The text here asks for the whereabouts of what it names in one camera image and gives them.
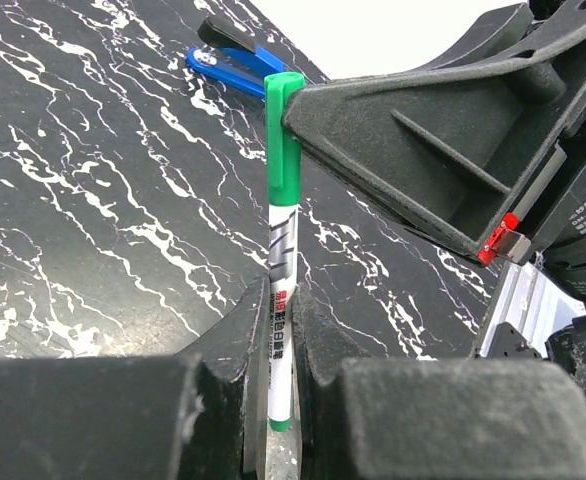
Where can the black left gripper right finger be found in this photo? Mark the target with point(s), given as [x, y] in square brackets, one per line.
[372, 418]

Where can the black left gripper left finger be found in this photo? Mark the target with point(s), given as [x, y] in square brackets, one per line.
[196, 414]

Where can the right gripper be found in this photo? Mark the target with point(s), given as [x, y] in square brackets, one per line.
[495, 127]

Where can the white pen green end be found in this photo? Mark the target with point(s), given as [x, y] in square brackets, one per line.
[282, 270]

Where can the green pen cap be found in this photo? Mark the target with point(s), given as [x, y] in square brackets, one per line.
[283, 152]

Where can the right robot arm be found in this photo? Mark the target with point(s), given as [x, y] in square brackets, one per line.
[558, 360]

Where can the blue stapler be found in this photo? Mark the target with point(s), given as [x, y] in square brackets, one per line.
[245, 64]

